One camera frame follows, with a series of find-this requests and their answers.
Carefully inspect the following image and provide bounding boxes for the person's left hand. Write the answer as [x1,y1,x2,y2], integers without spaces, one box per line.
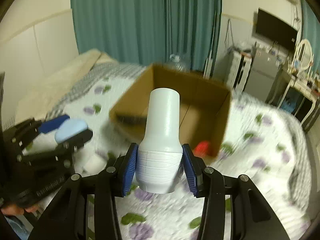
[1,204,40,216]

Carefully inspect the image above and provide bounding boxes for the red round tin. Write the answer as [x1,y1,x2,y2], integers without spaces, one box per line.
[193,140,212,158]

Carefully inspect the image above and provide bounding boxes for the brown cardboard box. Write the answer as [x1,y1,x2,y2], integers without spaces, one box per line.
[109,64,231,157]

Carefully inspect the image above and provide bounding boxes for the floral quilted bedspread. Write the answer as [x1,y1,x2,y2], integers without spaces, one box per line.
[29,64,311,239]

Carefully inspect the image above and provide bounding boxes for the white plastic bottle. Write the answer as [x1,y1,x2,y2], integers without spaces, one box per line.
[136,88,183,194]

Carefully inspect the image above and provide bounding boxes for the white oval vanity mirror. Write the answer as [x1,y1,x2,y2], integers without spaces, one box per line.
[292,39,313,72]

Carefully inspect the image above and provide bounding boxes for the silver mini fridge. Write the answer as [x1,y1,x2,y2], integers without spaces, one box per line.
[244,49,279,102]

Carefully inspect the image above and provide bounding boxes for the beige pillow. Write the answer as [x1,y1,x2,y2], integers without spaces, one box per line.
[15,49,117,124]

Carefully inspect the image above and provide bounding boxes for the white dressing table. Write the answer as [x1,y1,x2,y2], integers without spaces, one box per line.
[273,68,319,132]

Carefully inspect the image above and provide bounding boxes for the clear water jug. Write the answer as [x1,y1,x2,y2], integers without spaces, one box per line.
[167,54,191,72]

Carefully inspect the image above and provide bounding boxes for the teal curtain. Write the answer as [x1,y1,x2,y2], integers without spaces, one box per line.
[301,0,320,70]
[71,0,222,72]

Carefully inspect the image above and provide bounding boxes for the black wall television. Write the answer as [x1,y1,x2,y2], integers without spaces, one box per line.
[255,8,298,52]

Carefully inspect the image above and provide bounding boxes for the light blue case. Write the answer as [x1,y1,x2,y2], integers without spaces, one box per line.
[55,119,88,144]

